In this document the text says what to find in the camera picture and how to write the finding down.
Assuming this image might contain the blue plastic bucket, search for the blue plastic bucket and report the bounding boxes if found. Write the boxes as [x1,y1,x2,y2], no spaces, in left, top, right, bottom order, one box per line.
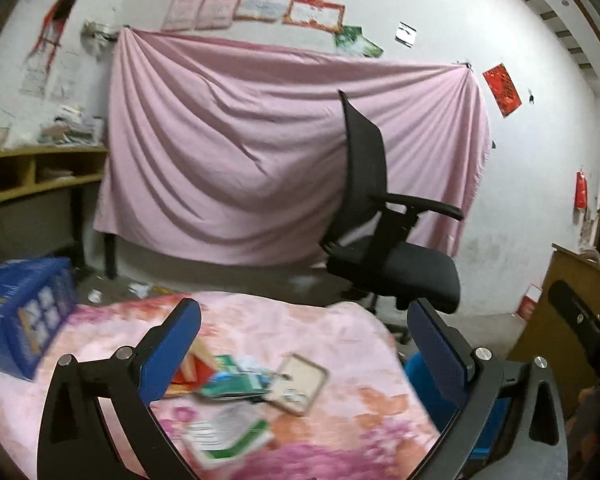
[402,352,511,463]

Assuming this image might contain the pink floral blanket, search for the pink floral blanket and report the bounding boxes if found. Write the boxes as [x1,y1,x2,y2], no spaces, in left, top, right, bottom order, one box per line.
[0,291,443,480]

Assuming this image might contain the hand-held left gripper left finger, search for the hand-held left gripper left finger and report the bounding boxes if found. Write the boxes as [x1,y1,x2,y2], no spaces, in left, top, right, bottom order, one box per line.
[36,298,203,480]

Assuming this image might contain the red snack wrapper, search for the red snack wrapper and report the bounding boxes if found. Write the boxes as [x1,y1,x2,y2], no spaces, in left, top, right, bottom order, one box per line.
[172,340,218,391]

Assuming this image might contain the red square wall poster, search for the red square wall poster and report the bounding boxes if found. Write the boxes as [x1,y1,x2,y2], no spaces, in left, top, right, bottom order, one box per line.
[482,62,522,118]

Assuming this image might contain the green wall poster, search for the green wall poster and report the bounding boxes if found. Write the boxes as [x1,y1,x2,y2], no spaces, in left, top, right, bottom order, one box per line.
[334,25,385,58]

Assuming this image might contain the white paper with black mark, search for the white paper with black mark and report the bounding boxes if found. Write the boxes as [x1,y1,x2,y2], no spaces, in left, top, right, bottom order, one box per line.
[395,21,417,48]

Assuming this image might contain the torn red wall paper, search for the torn red wall paper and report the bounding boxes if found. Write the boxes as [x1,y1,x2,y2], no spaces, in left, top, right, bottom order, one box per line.
[30,0,78,58]

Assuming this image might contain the pile of papers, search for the pile of papers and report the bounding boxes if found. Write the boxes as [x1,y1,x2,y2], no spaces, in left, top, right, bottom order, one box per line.
[37,104,105,147]

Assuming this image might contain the black office chair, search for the black office chair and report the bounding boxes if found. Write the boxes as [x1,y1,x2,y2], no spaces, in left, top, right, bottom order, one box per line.
[319,89,465,346]

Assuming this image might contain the green snack packet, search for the green snack packet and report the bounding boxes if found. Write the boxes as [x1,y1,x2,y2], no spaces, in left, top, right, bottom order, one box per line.
[200,355,276,403]

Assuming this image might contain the blue cardboard box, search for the blue cardboard box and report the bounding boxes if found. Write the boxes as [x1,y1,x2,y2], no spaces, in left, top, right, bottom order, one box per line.
[0,256,78,382]

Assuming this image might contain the wooden cabinet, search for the wooden cabinet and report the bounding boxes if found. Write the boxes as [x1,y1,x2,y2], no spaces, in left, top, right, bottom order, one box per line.
[507,242,600,416]

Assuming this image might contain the wooden desk with shelves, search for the wooden desk with shelves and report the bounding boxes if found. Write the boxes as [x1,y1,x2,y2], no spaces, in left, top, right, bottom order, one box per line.
[0,142,118,281]

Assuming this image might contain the red and white carton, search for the red and white carton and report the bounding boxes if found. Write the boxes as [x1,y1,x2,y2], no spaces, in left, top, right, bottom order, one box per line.
[517,284,543,321]

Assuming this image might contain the green and white booklet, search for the green and white booklet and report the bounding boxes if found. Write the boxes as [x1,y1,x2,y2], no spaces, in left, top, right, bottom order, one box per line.
[182,402,276,471]

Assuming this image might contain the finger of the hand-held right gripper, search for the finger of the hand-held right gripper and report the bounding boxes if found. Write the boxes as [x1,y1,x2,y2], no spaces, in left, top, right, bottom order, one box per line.
[549,280,600,381]

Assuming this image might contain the beige case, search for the beige case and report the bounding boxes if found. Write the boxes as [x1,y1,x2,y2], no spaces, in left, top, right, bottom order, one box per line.
[262,353,329,417]

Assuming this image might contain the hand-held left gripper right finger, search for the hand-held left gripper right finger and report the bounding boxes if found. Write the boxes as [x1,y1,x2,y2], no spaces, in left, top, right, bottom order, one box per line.
[406,298,568,480]

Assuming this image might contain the pink hanging cloth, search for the pink hanging cloth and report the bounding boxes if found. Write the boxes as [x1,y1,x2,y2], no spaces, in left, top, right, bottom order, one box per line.
[93,27,493,267]

